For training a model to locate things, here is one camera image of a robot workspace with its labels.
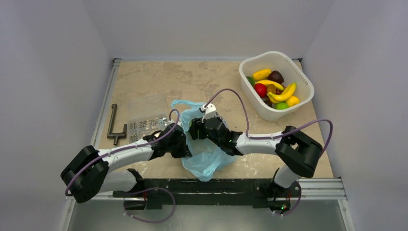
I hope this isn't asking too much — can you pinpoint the light blue plastic bag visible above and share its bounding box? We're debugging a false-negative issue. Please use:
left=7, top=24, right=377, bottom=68
left=171, top=100, right=236, bottom=181

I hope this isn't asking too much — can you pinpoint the brown fake kiwi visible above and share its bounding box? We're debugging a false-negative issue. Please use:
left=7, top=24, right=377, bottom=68
left=267, top=84, right=277, bottom=94

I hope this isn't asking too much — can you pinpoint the yellow fake banana bunch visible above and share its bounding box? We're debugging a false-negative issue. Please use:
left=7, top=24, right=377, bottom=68
left=267, top=82, right=297, bottom=103

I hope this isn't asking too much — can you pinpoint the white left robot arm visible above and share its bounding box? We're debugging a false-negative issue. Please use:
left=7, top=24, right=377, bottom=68
left=60, top=123, right=192, bottom=203

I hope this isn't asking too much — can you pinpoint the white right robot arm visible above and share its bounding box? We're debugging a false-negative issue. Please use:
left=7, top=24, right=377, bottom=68
left=188, top=117, right=326, bottom=196

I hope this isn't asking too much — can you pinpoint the dark fake plum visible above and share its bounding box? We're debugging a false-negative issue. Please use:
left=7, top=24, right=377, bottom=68
left=264, top=101, right=273, bottom=108

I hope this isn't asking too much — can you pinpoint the red fake apple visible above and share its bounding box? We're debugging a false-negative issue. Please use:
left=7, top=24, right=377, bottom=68
left=254, top=83, right=267, bottom=98

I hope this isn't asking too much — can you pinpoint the dark green fake avocado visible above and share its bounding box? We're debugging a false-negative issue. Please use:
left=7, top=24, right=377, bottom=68
left=246, top=76, right=255, bottom=87

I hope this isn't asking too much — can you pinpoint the light green fake lime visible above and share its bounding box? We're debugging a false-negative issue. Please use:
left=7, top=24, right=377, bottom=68
left=275, top=102, right=289, bottom=110

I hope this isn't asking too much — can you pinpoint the yellow fake corn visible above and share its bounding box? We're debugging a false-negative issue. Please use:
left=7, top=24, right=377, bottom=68
left=252, top=69, right=272, bottom=81

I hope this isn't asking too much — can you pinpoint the yellow fake banana in basket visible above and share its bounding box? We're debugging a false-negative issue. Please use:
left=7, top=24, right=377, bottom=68
left=256, top=79, right=285, bottom=91

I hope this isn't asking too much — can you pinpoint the yellow fake lemon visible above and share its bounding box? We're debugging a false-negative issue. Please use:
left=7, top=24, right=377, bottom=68
left=285, top=96, right=300, bottom=107

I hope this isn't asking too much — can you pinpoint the black hex key tool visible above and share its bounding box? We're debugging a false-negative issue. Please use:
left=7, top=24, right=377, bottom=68
left=106, top=103, right=128, bottom=146

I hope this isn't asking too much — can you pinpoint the white plastic basket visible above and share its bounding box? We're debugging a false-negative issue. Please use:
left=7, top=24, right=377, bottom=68
left=239, top=51, right=315, bottom=121

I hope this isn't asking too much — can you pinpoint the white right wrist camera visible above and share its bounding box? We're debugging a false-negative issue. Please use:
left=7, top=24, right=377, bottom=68
left=199, top=103, right=217, bottom=122

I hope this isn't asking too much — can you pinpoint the black base frame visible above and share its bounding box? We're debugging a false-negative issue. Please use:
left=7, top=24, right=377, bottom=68
left=113, top=169, right=301, bottom=212

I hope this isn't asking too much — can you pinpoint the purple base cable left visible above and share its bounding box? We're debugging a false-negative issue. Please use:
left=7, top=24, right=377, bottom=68
left=123, top=187, right=177, bottom=224

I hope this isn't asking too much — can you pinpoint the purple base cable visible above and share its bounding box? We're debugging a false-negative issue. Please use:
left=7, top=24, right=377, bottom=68
left=123, top=187, right=177, bottom=224
left=272, top=186, right=304, bottom=218

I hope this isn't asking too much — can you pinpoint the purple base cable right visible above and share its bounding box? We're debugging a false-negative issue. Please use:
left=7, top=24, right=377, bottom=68
left=272, top=186, right=304, bottom=218

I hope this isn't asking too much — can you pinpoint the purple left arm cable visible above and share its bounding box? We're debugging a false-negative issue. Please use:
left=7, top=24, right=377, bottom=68
left=64, top=109, right=181, bottom=197

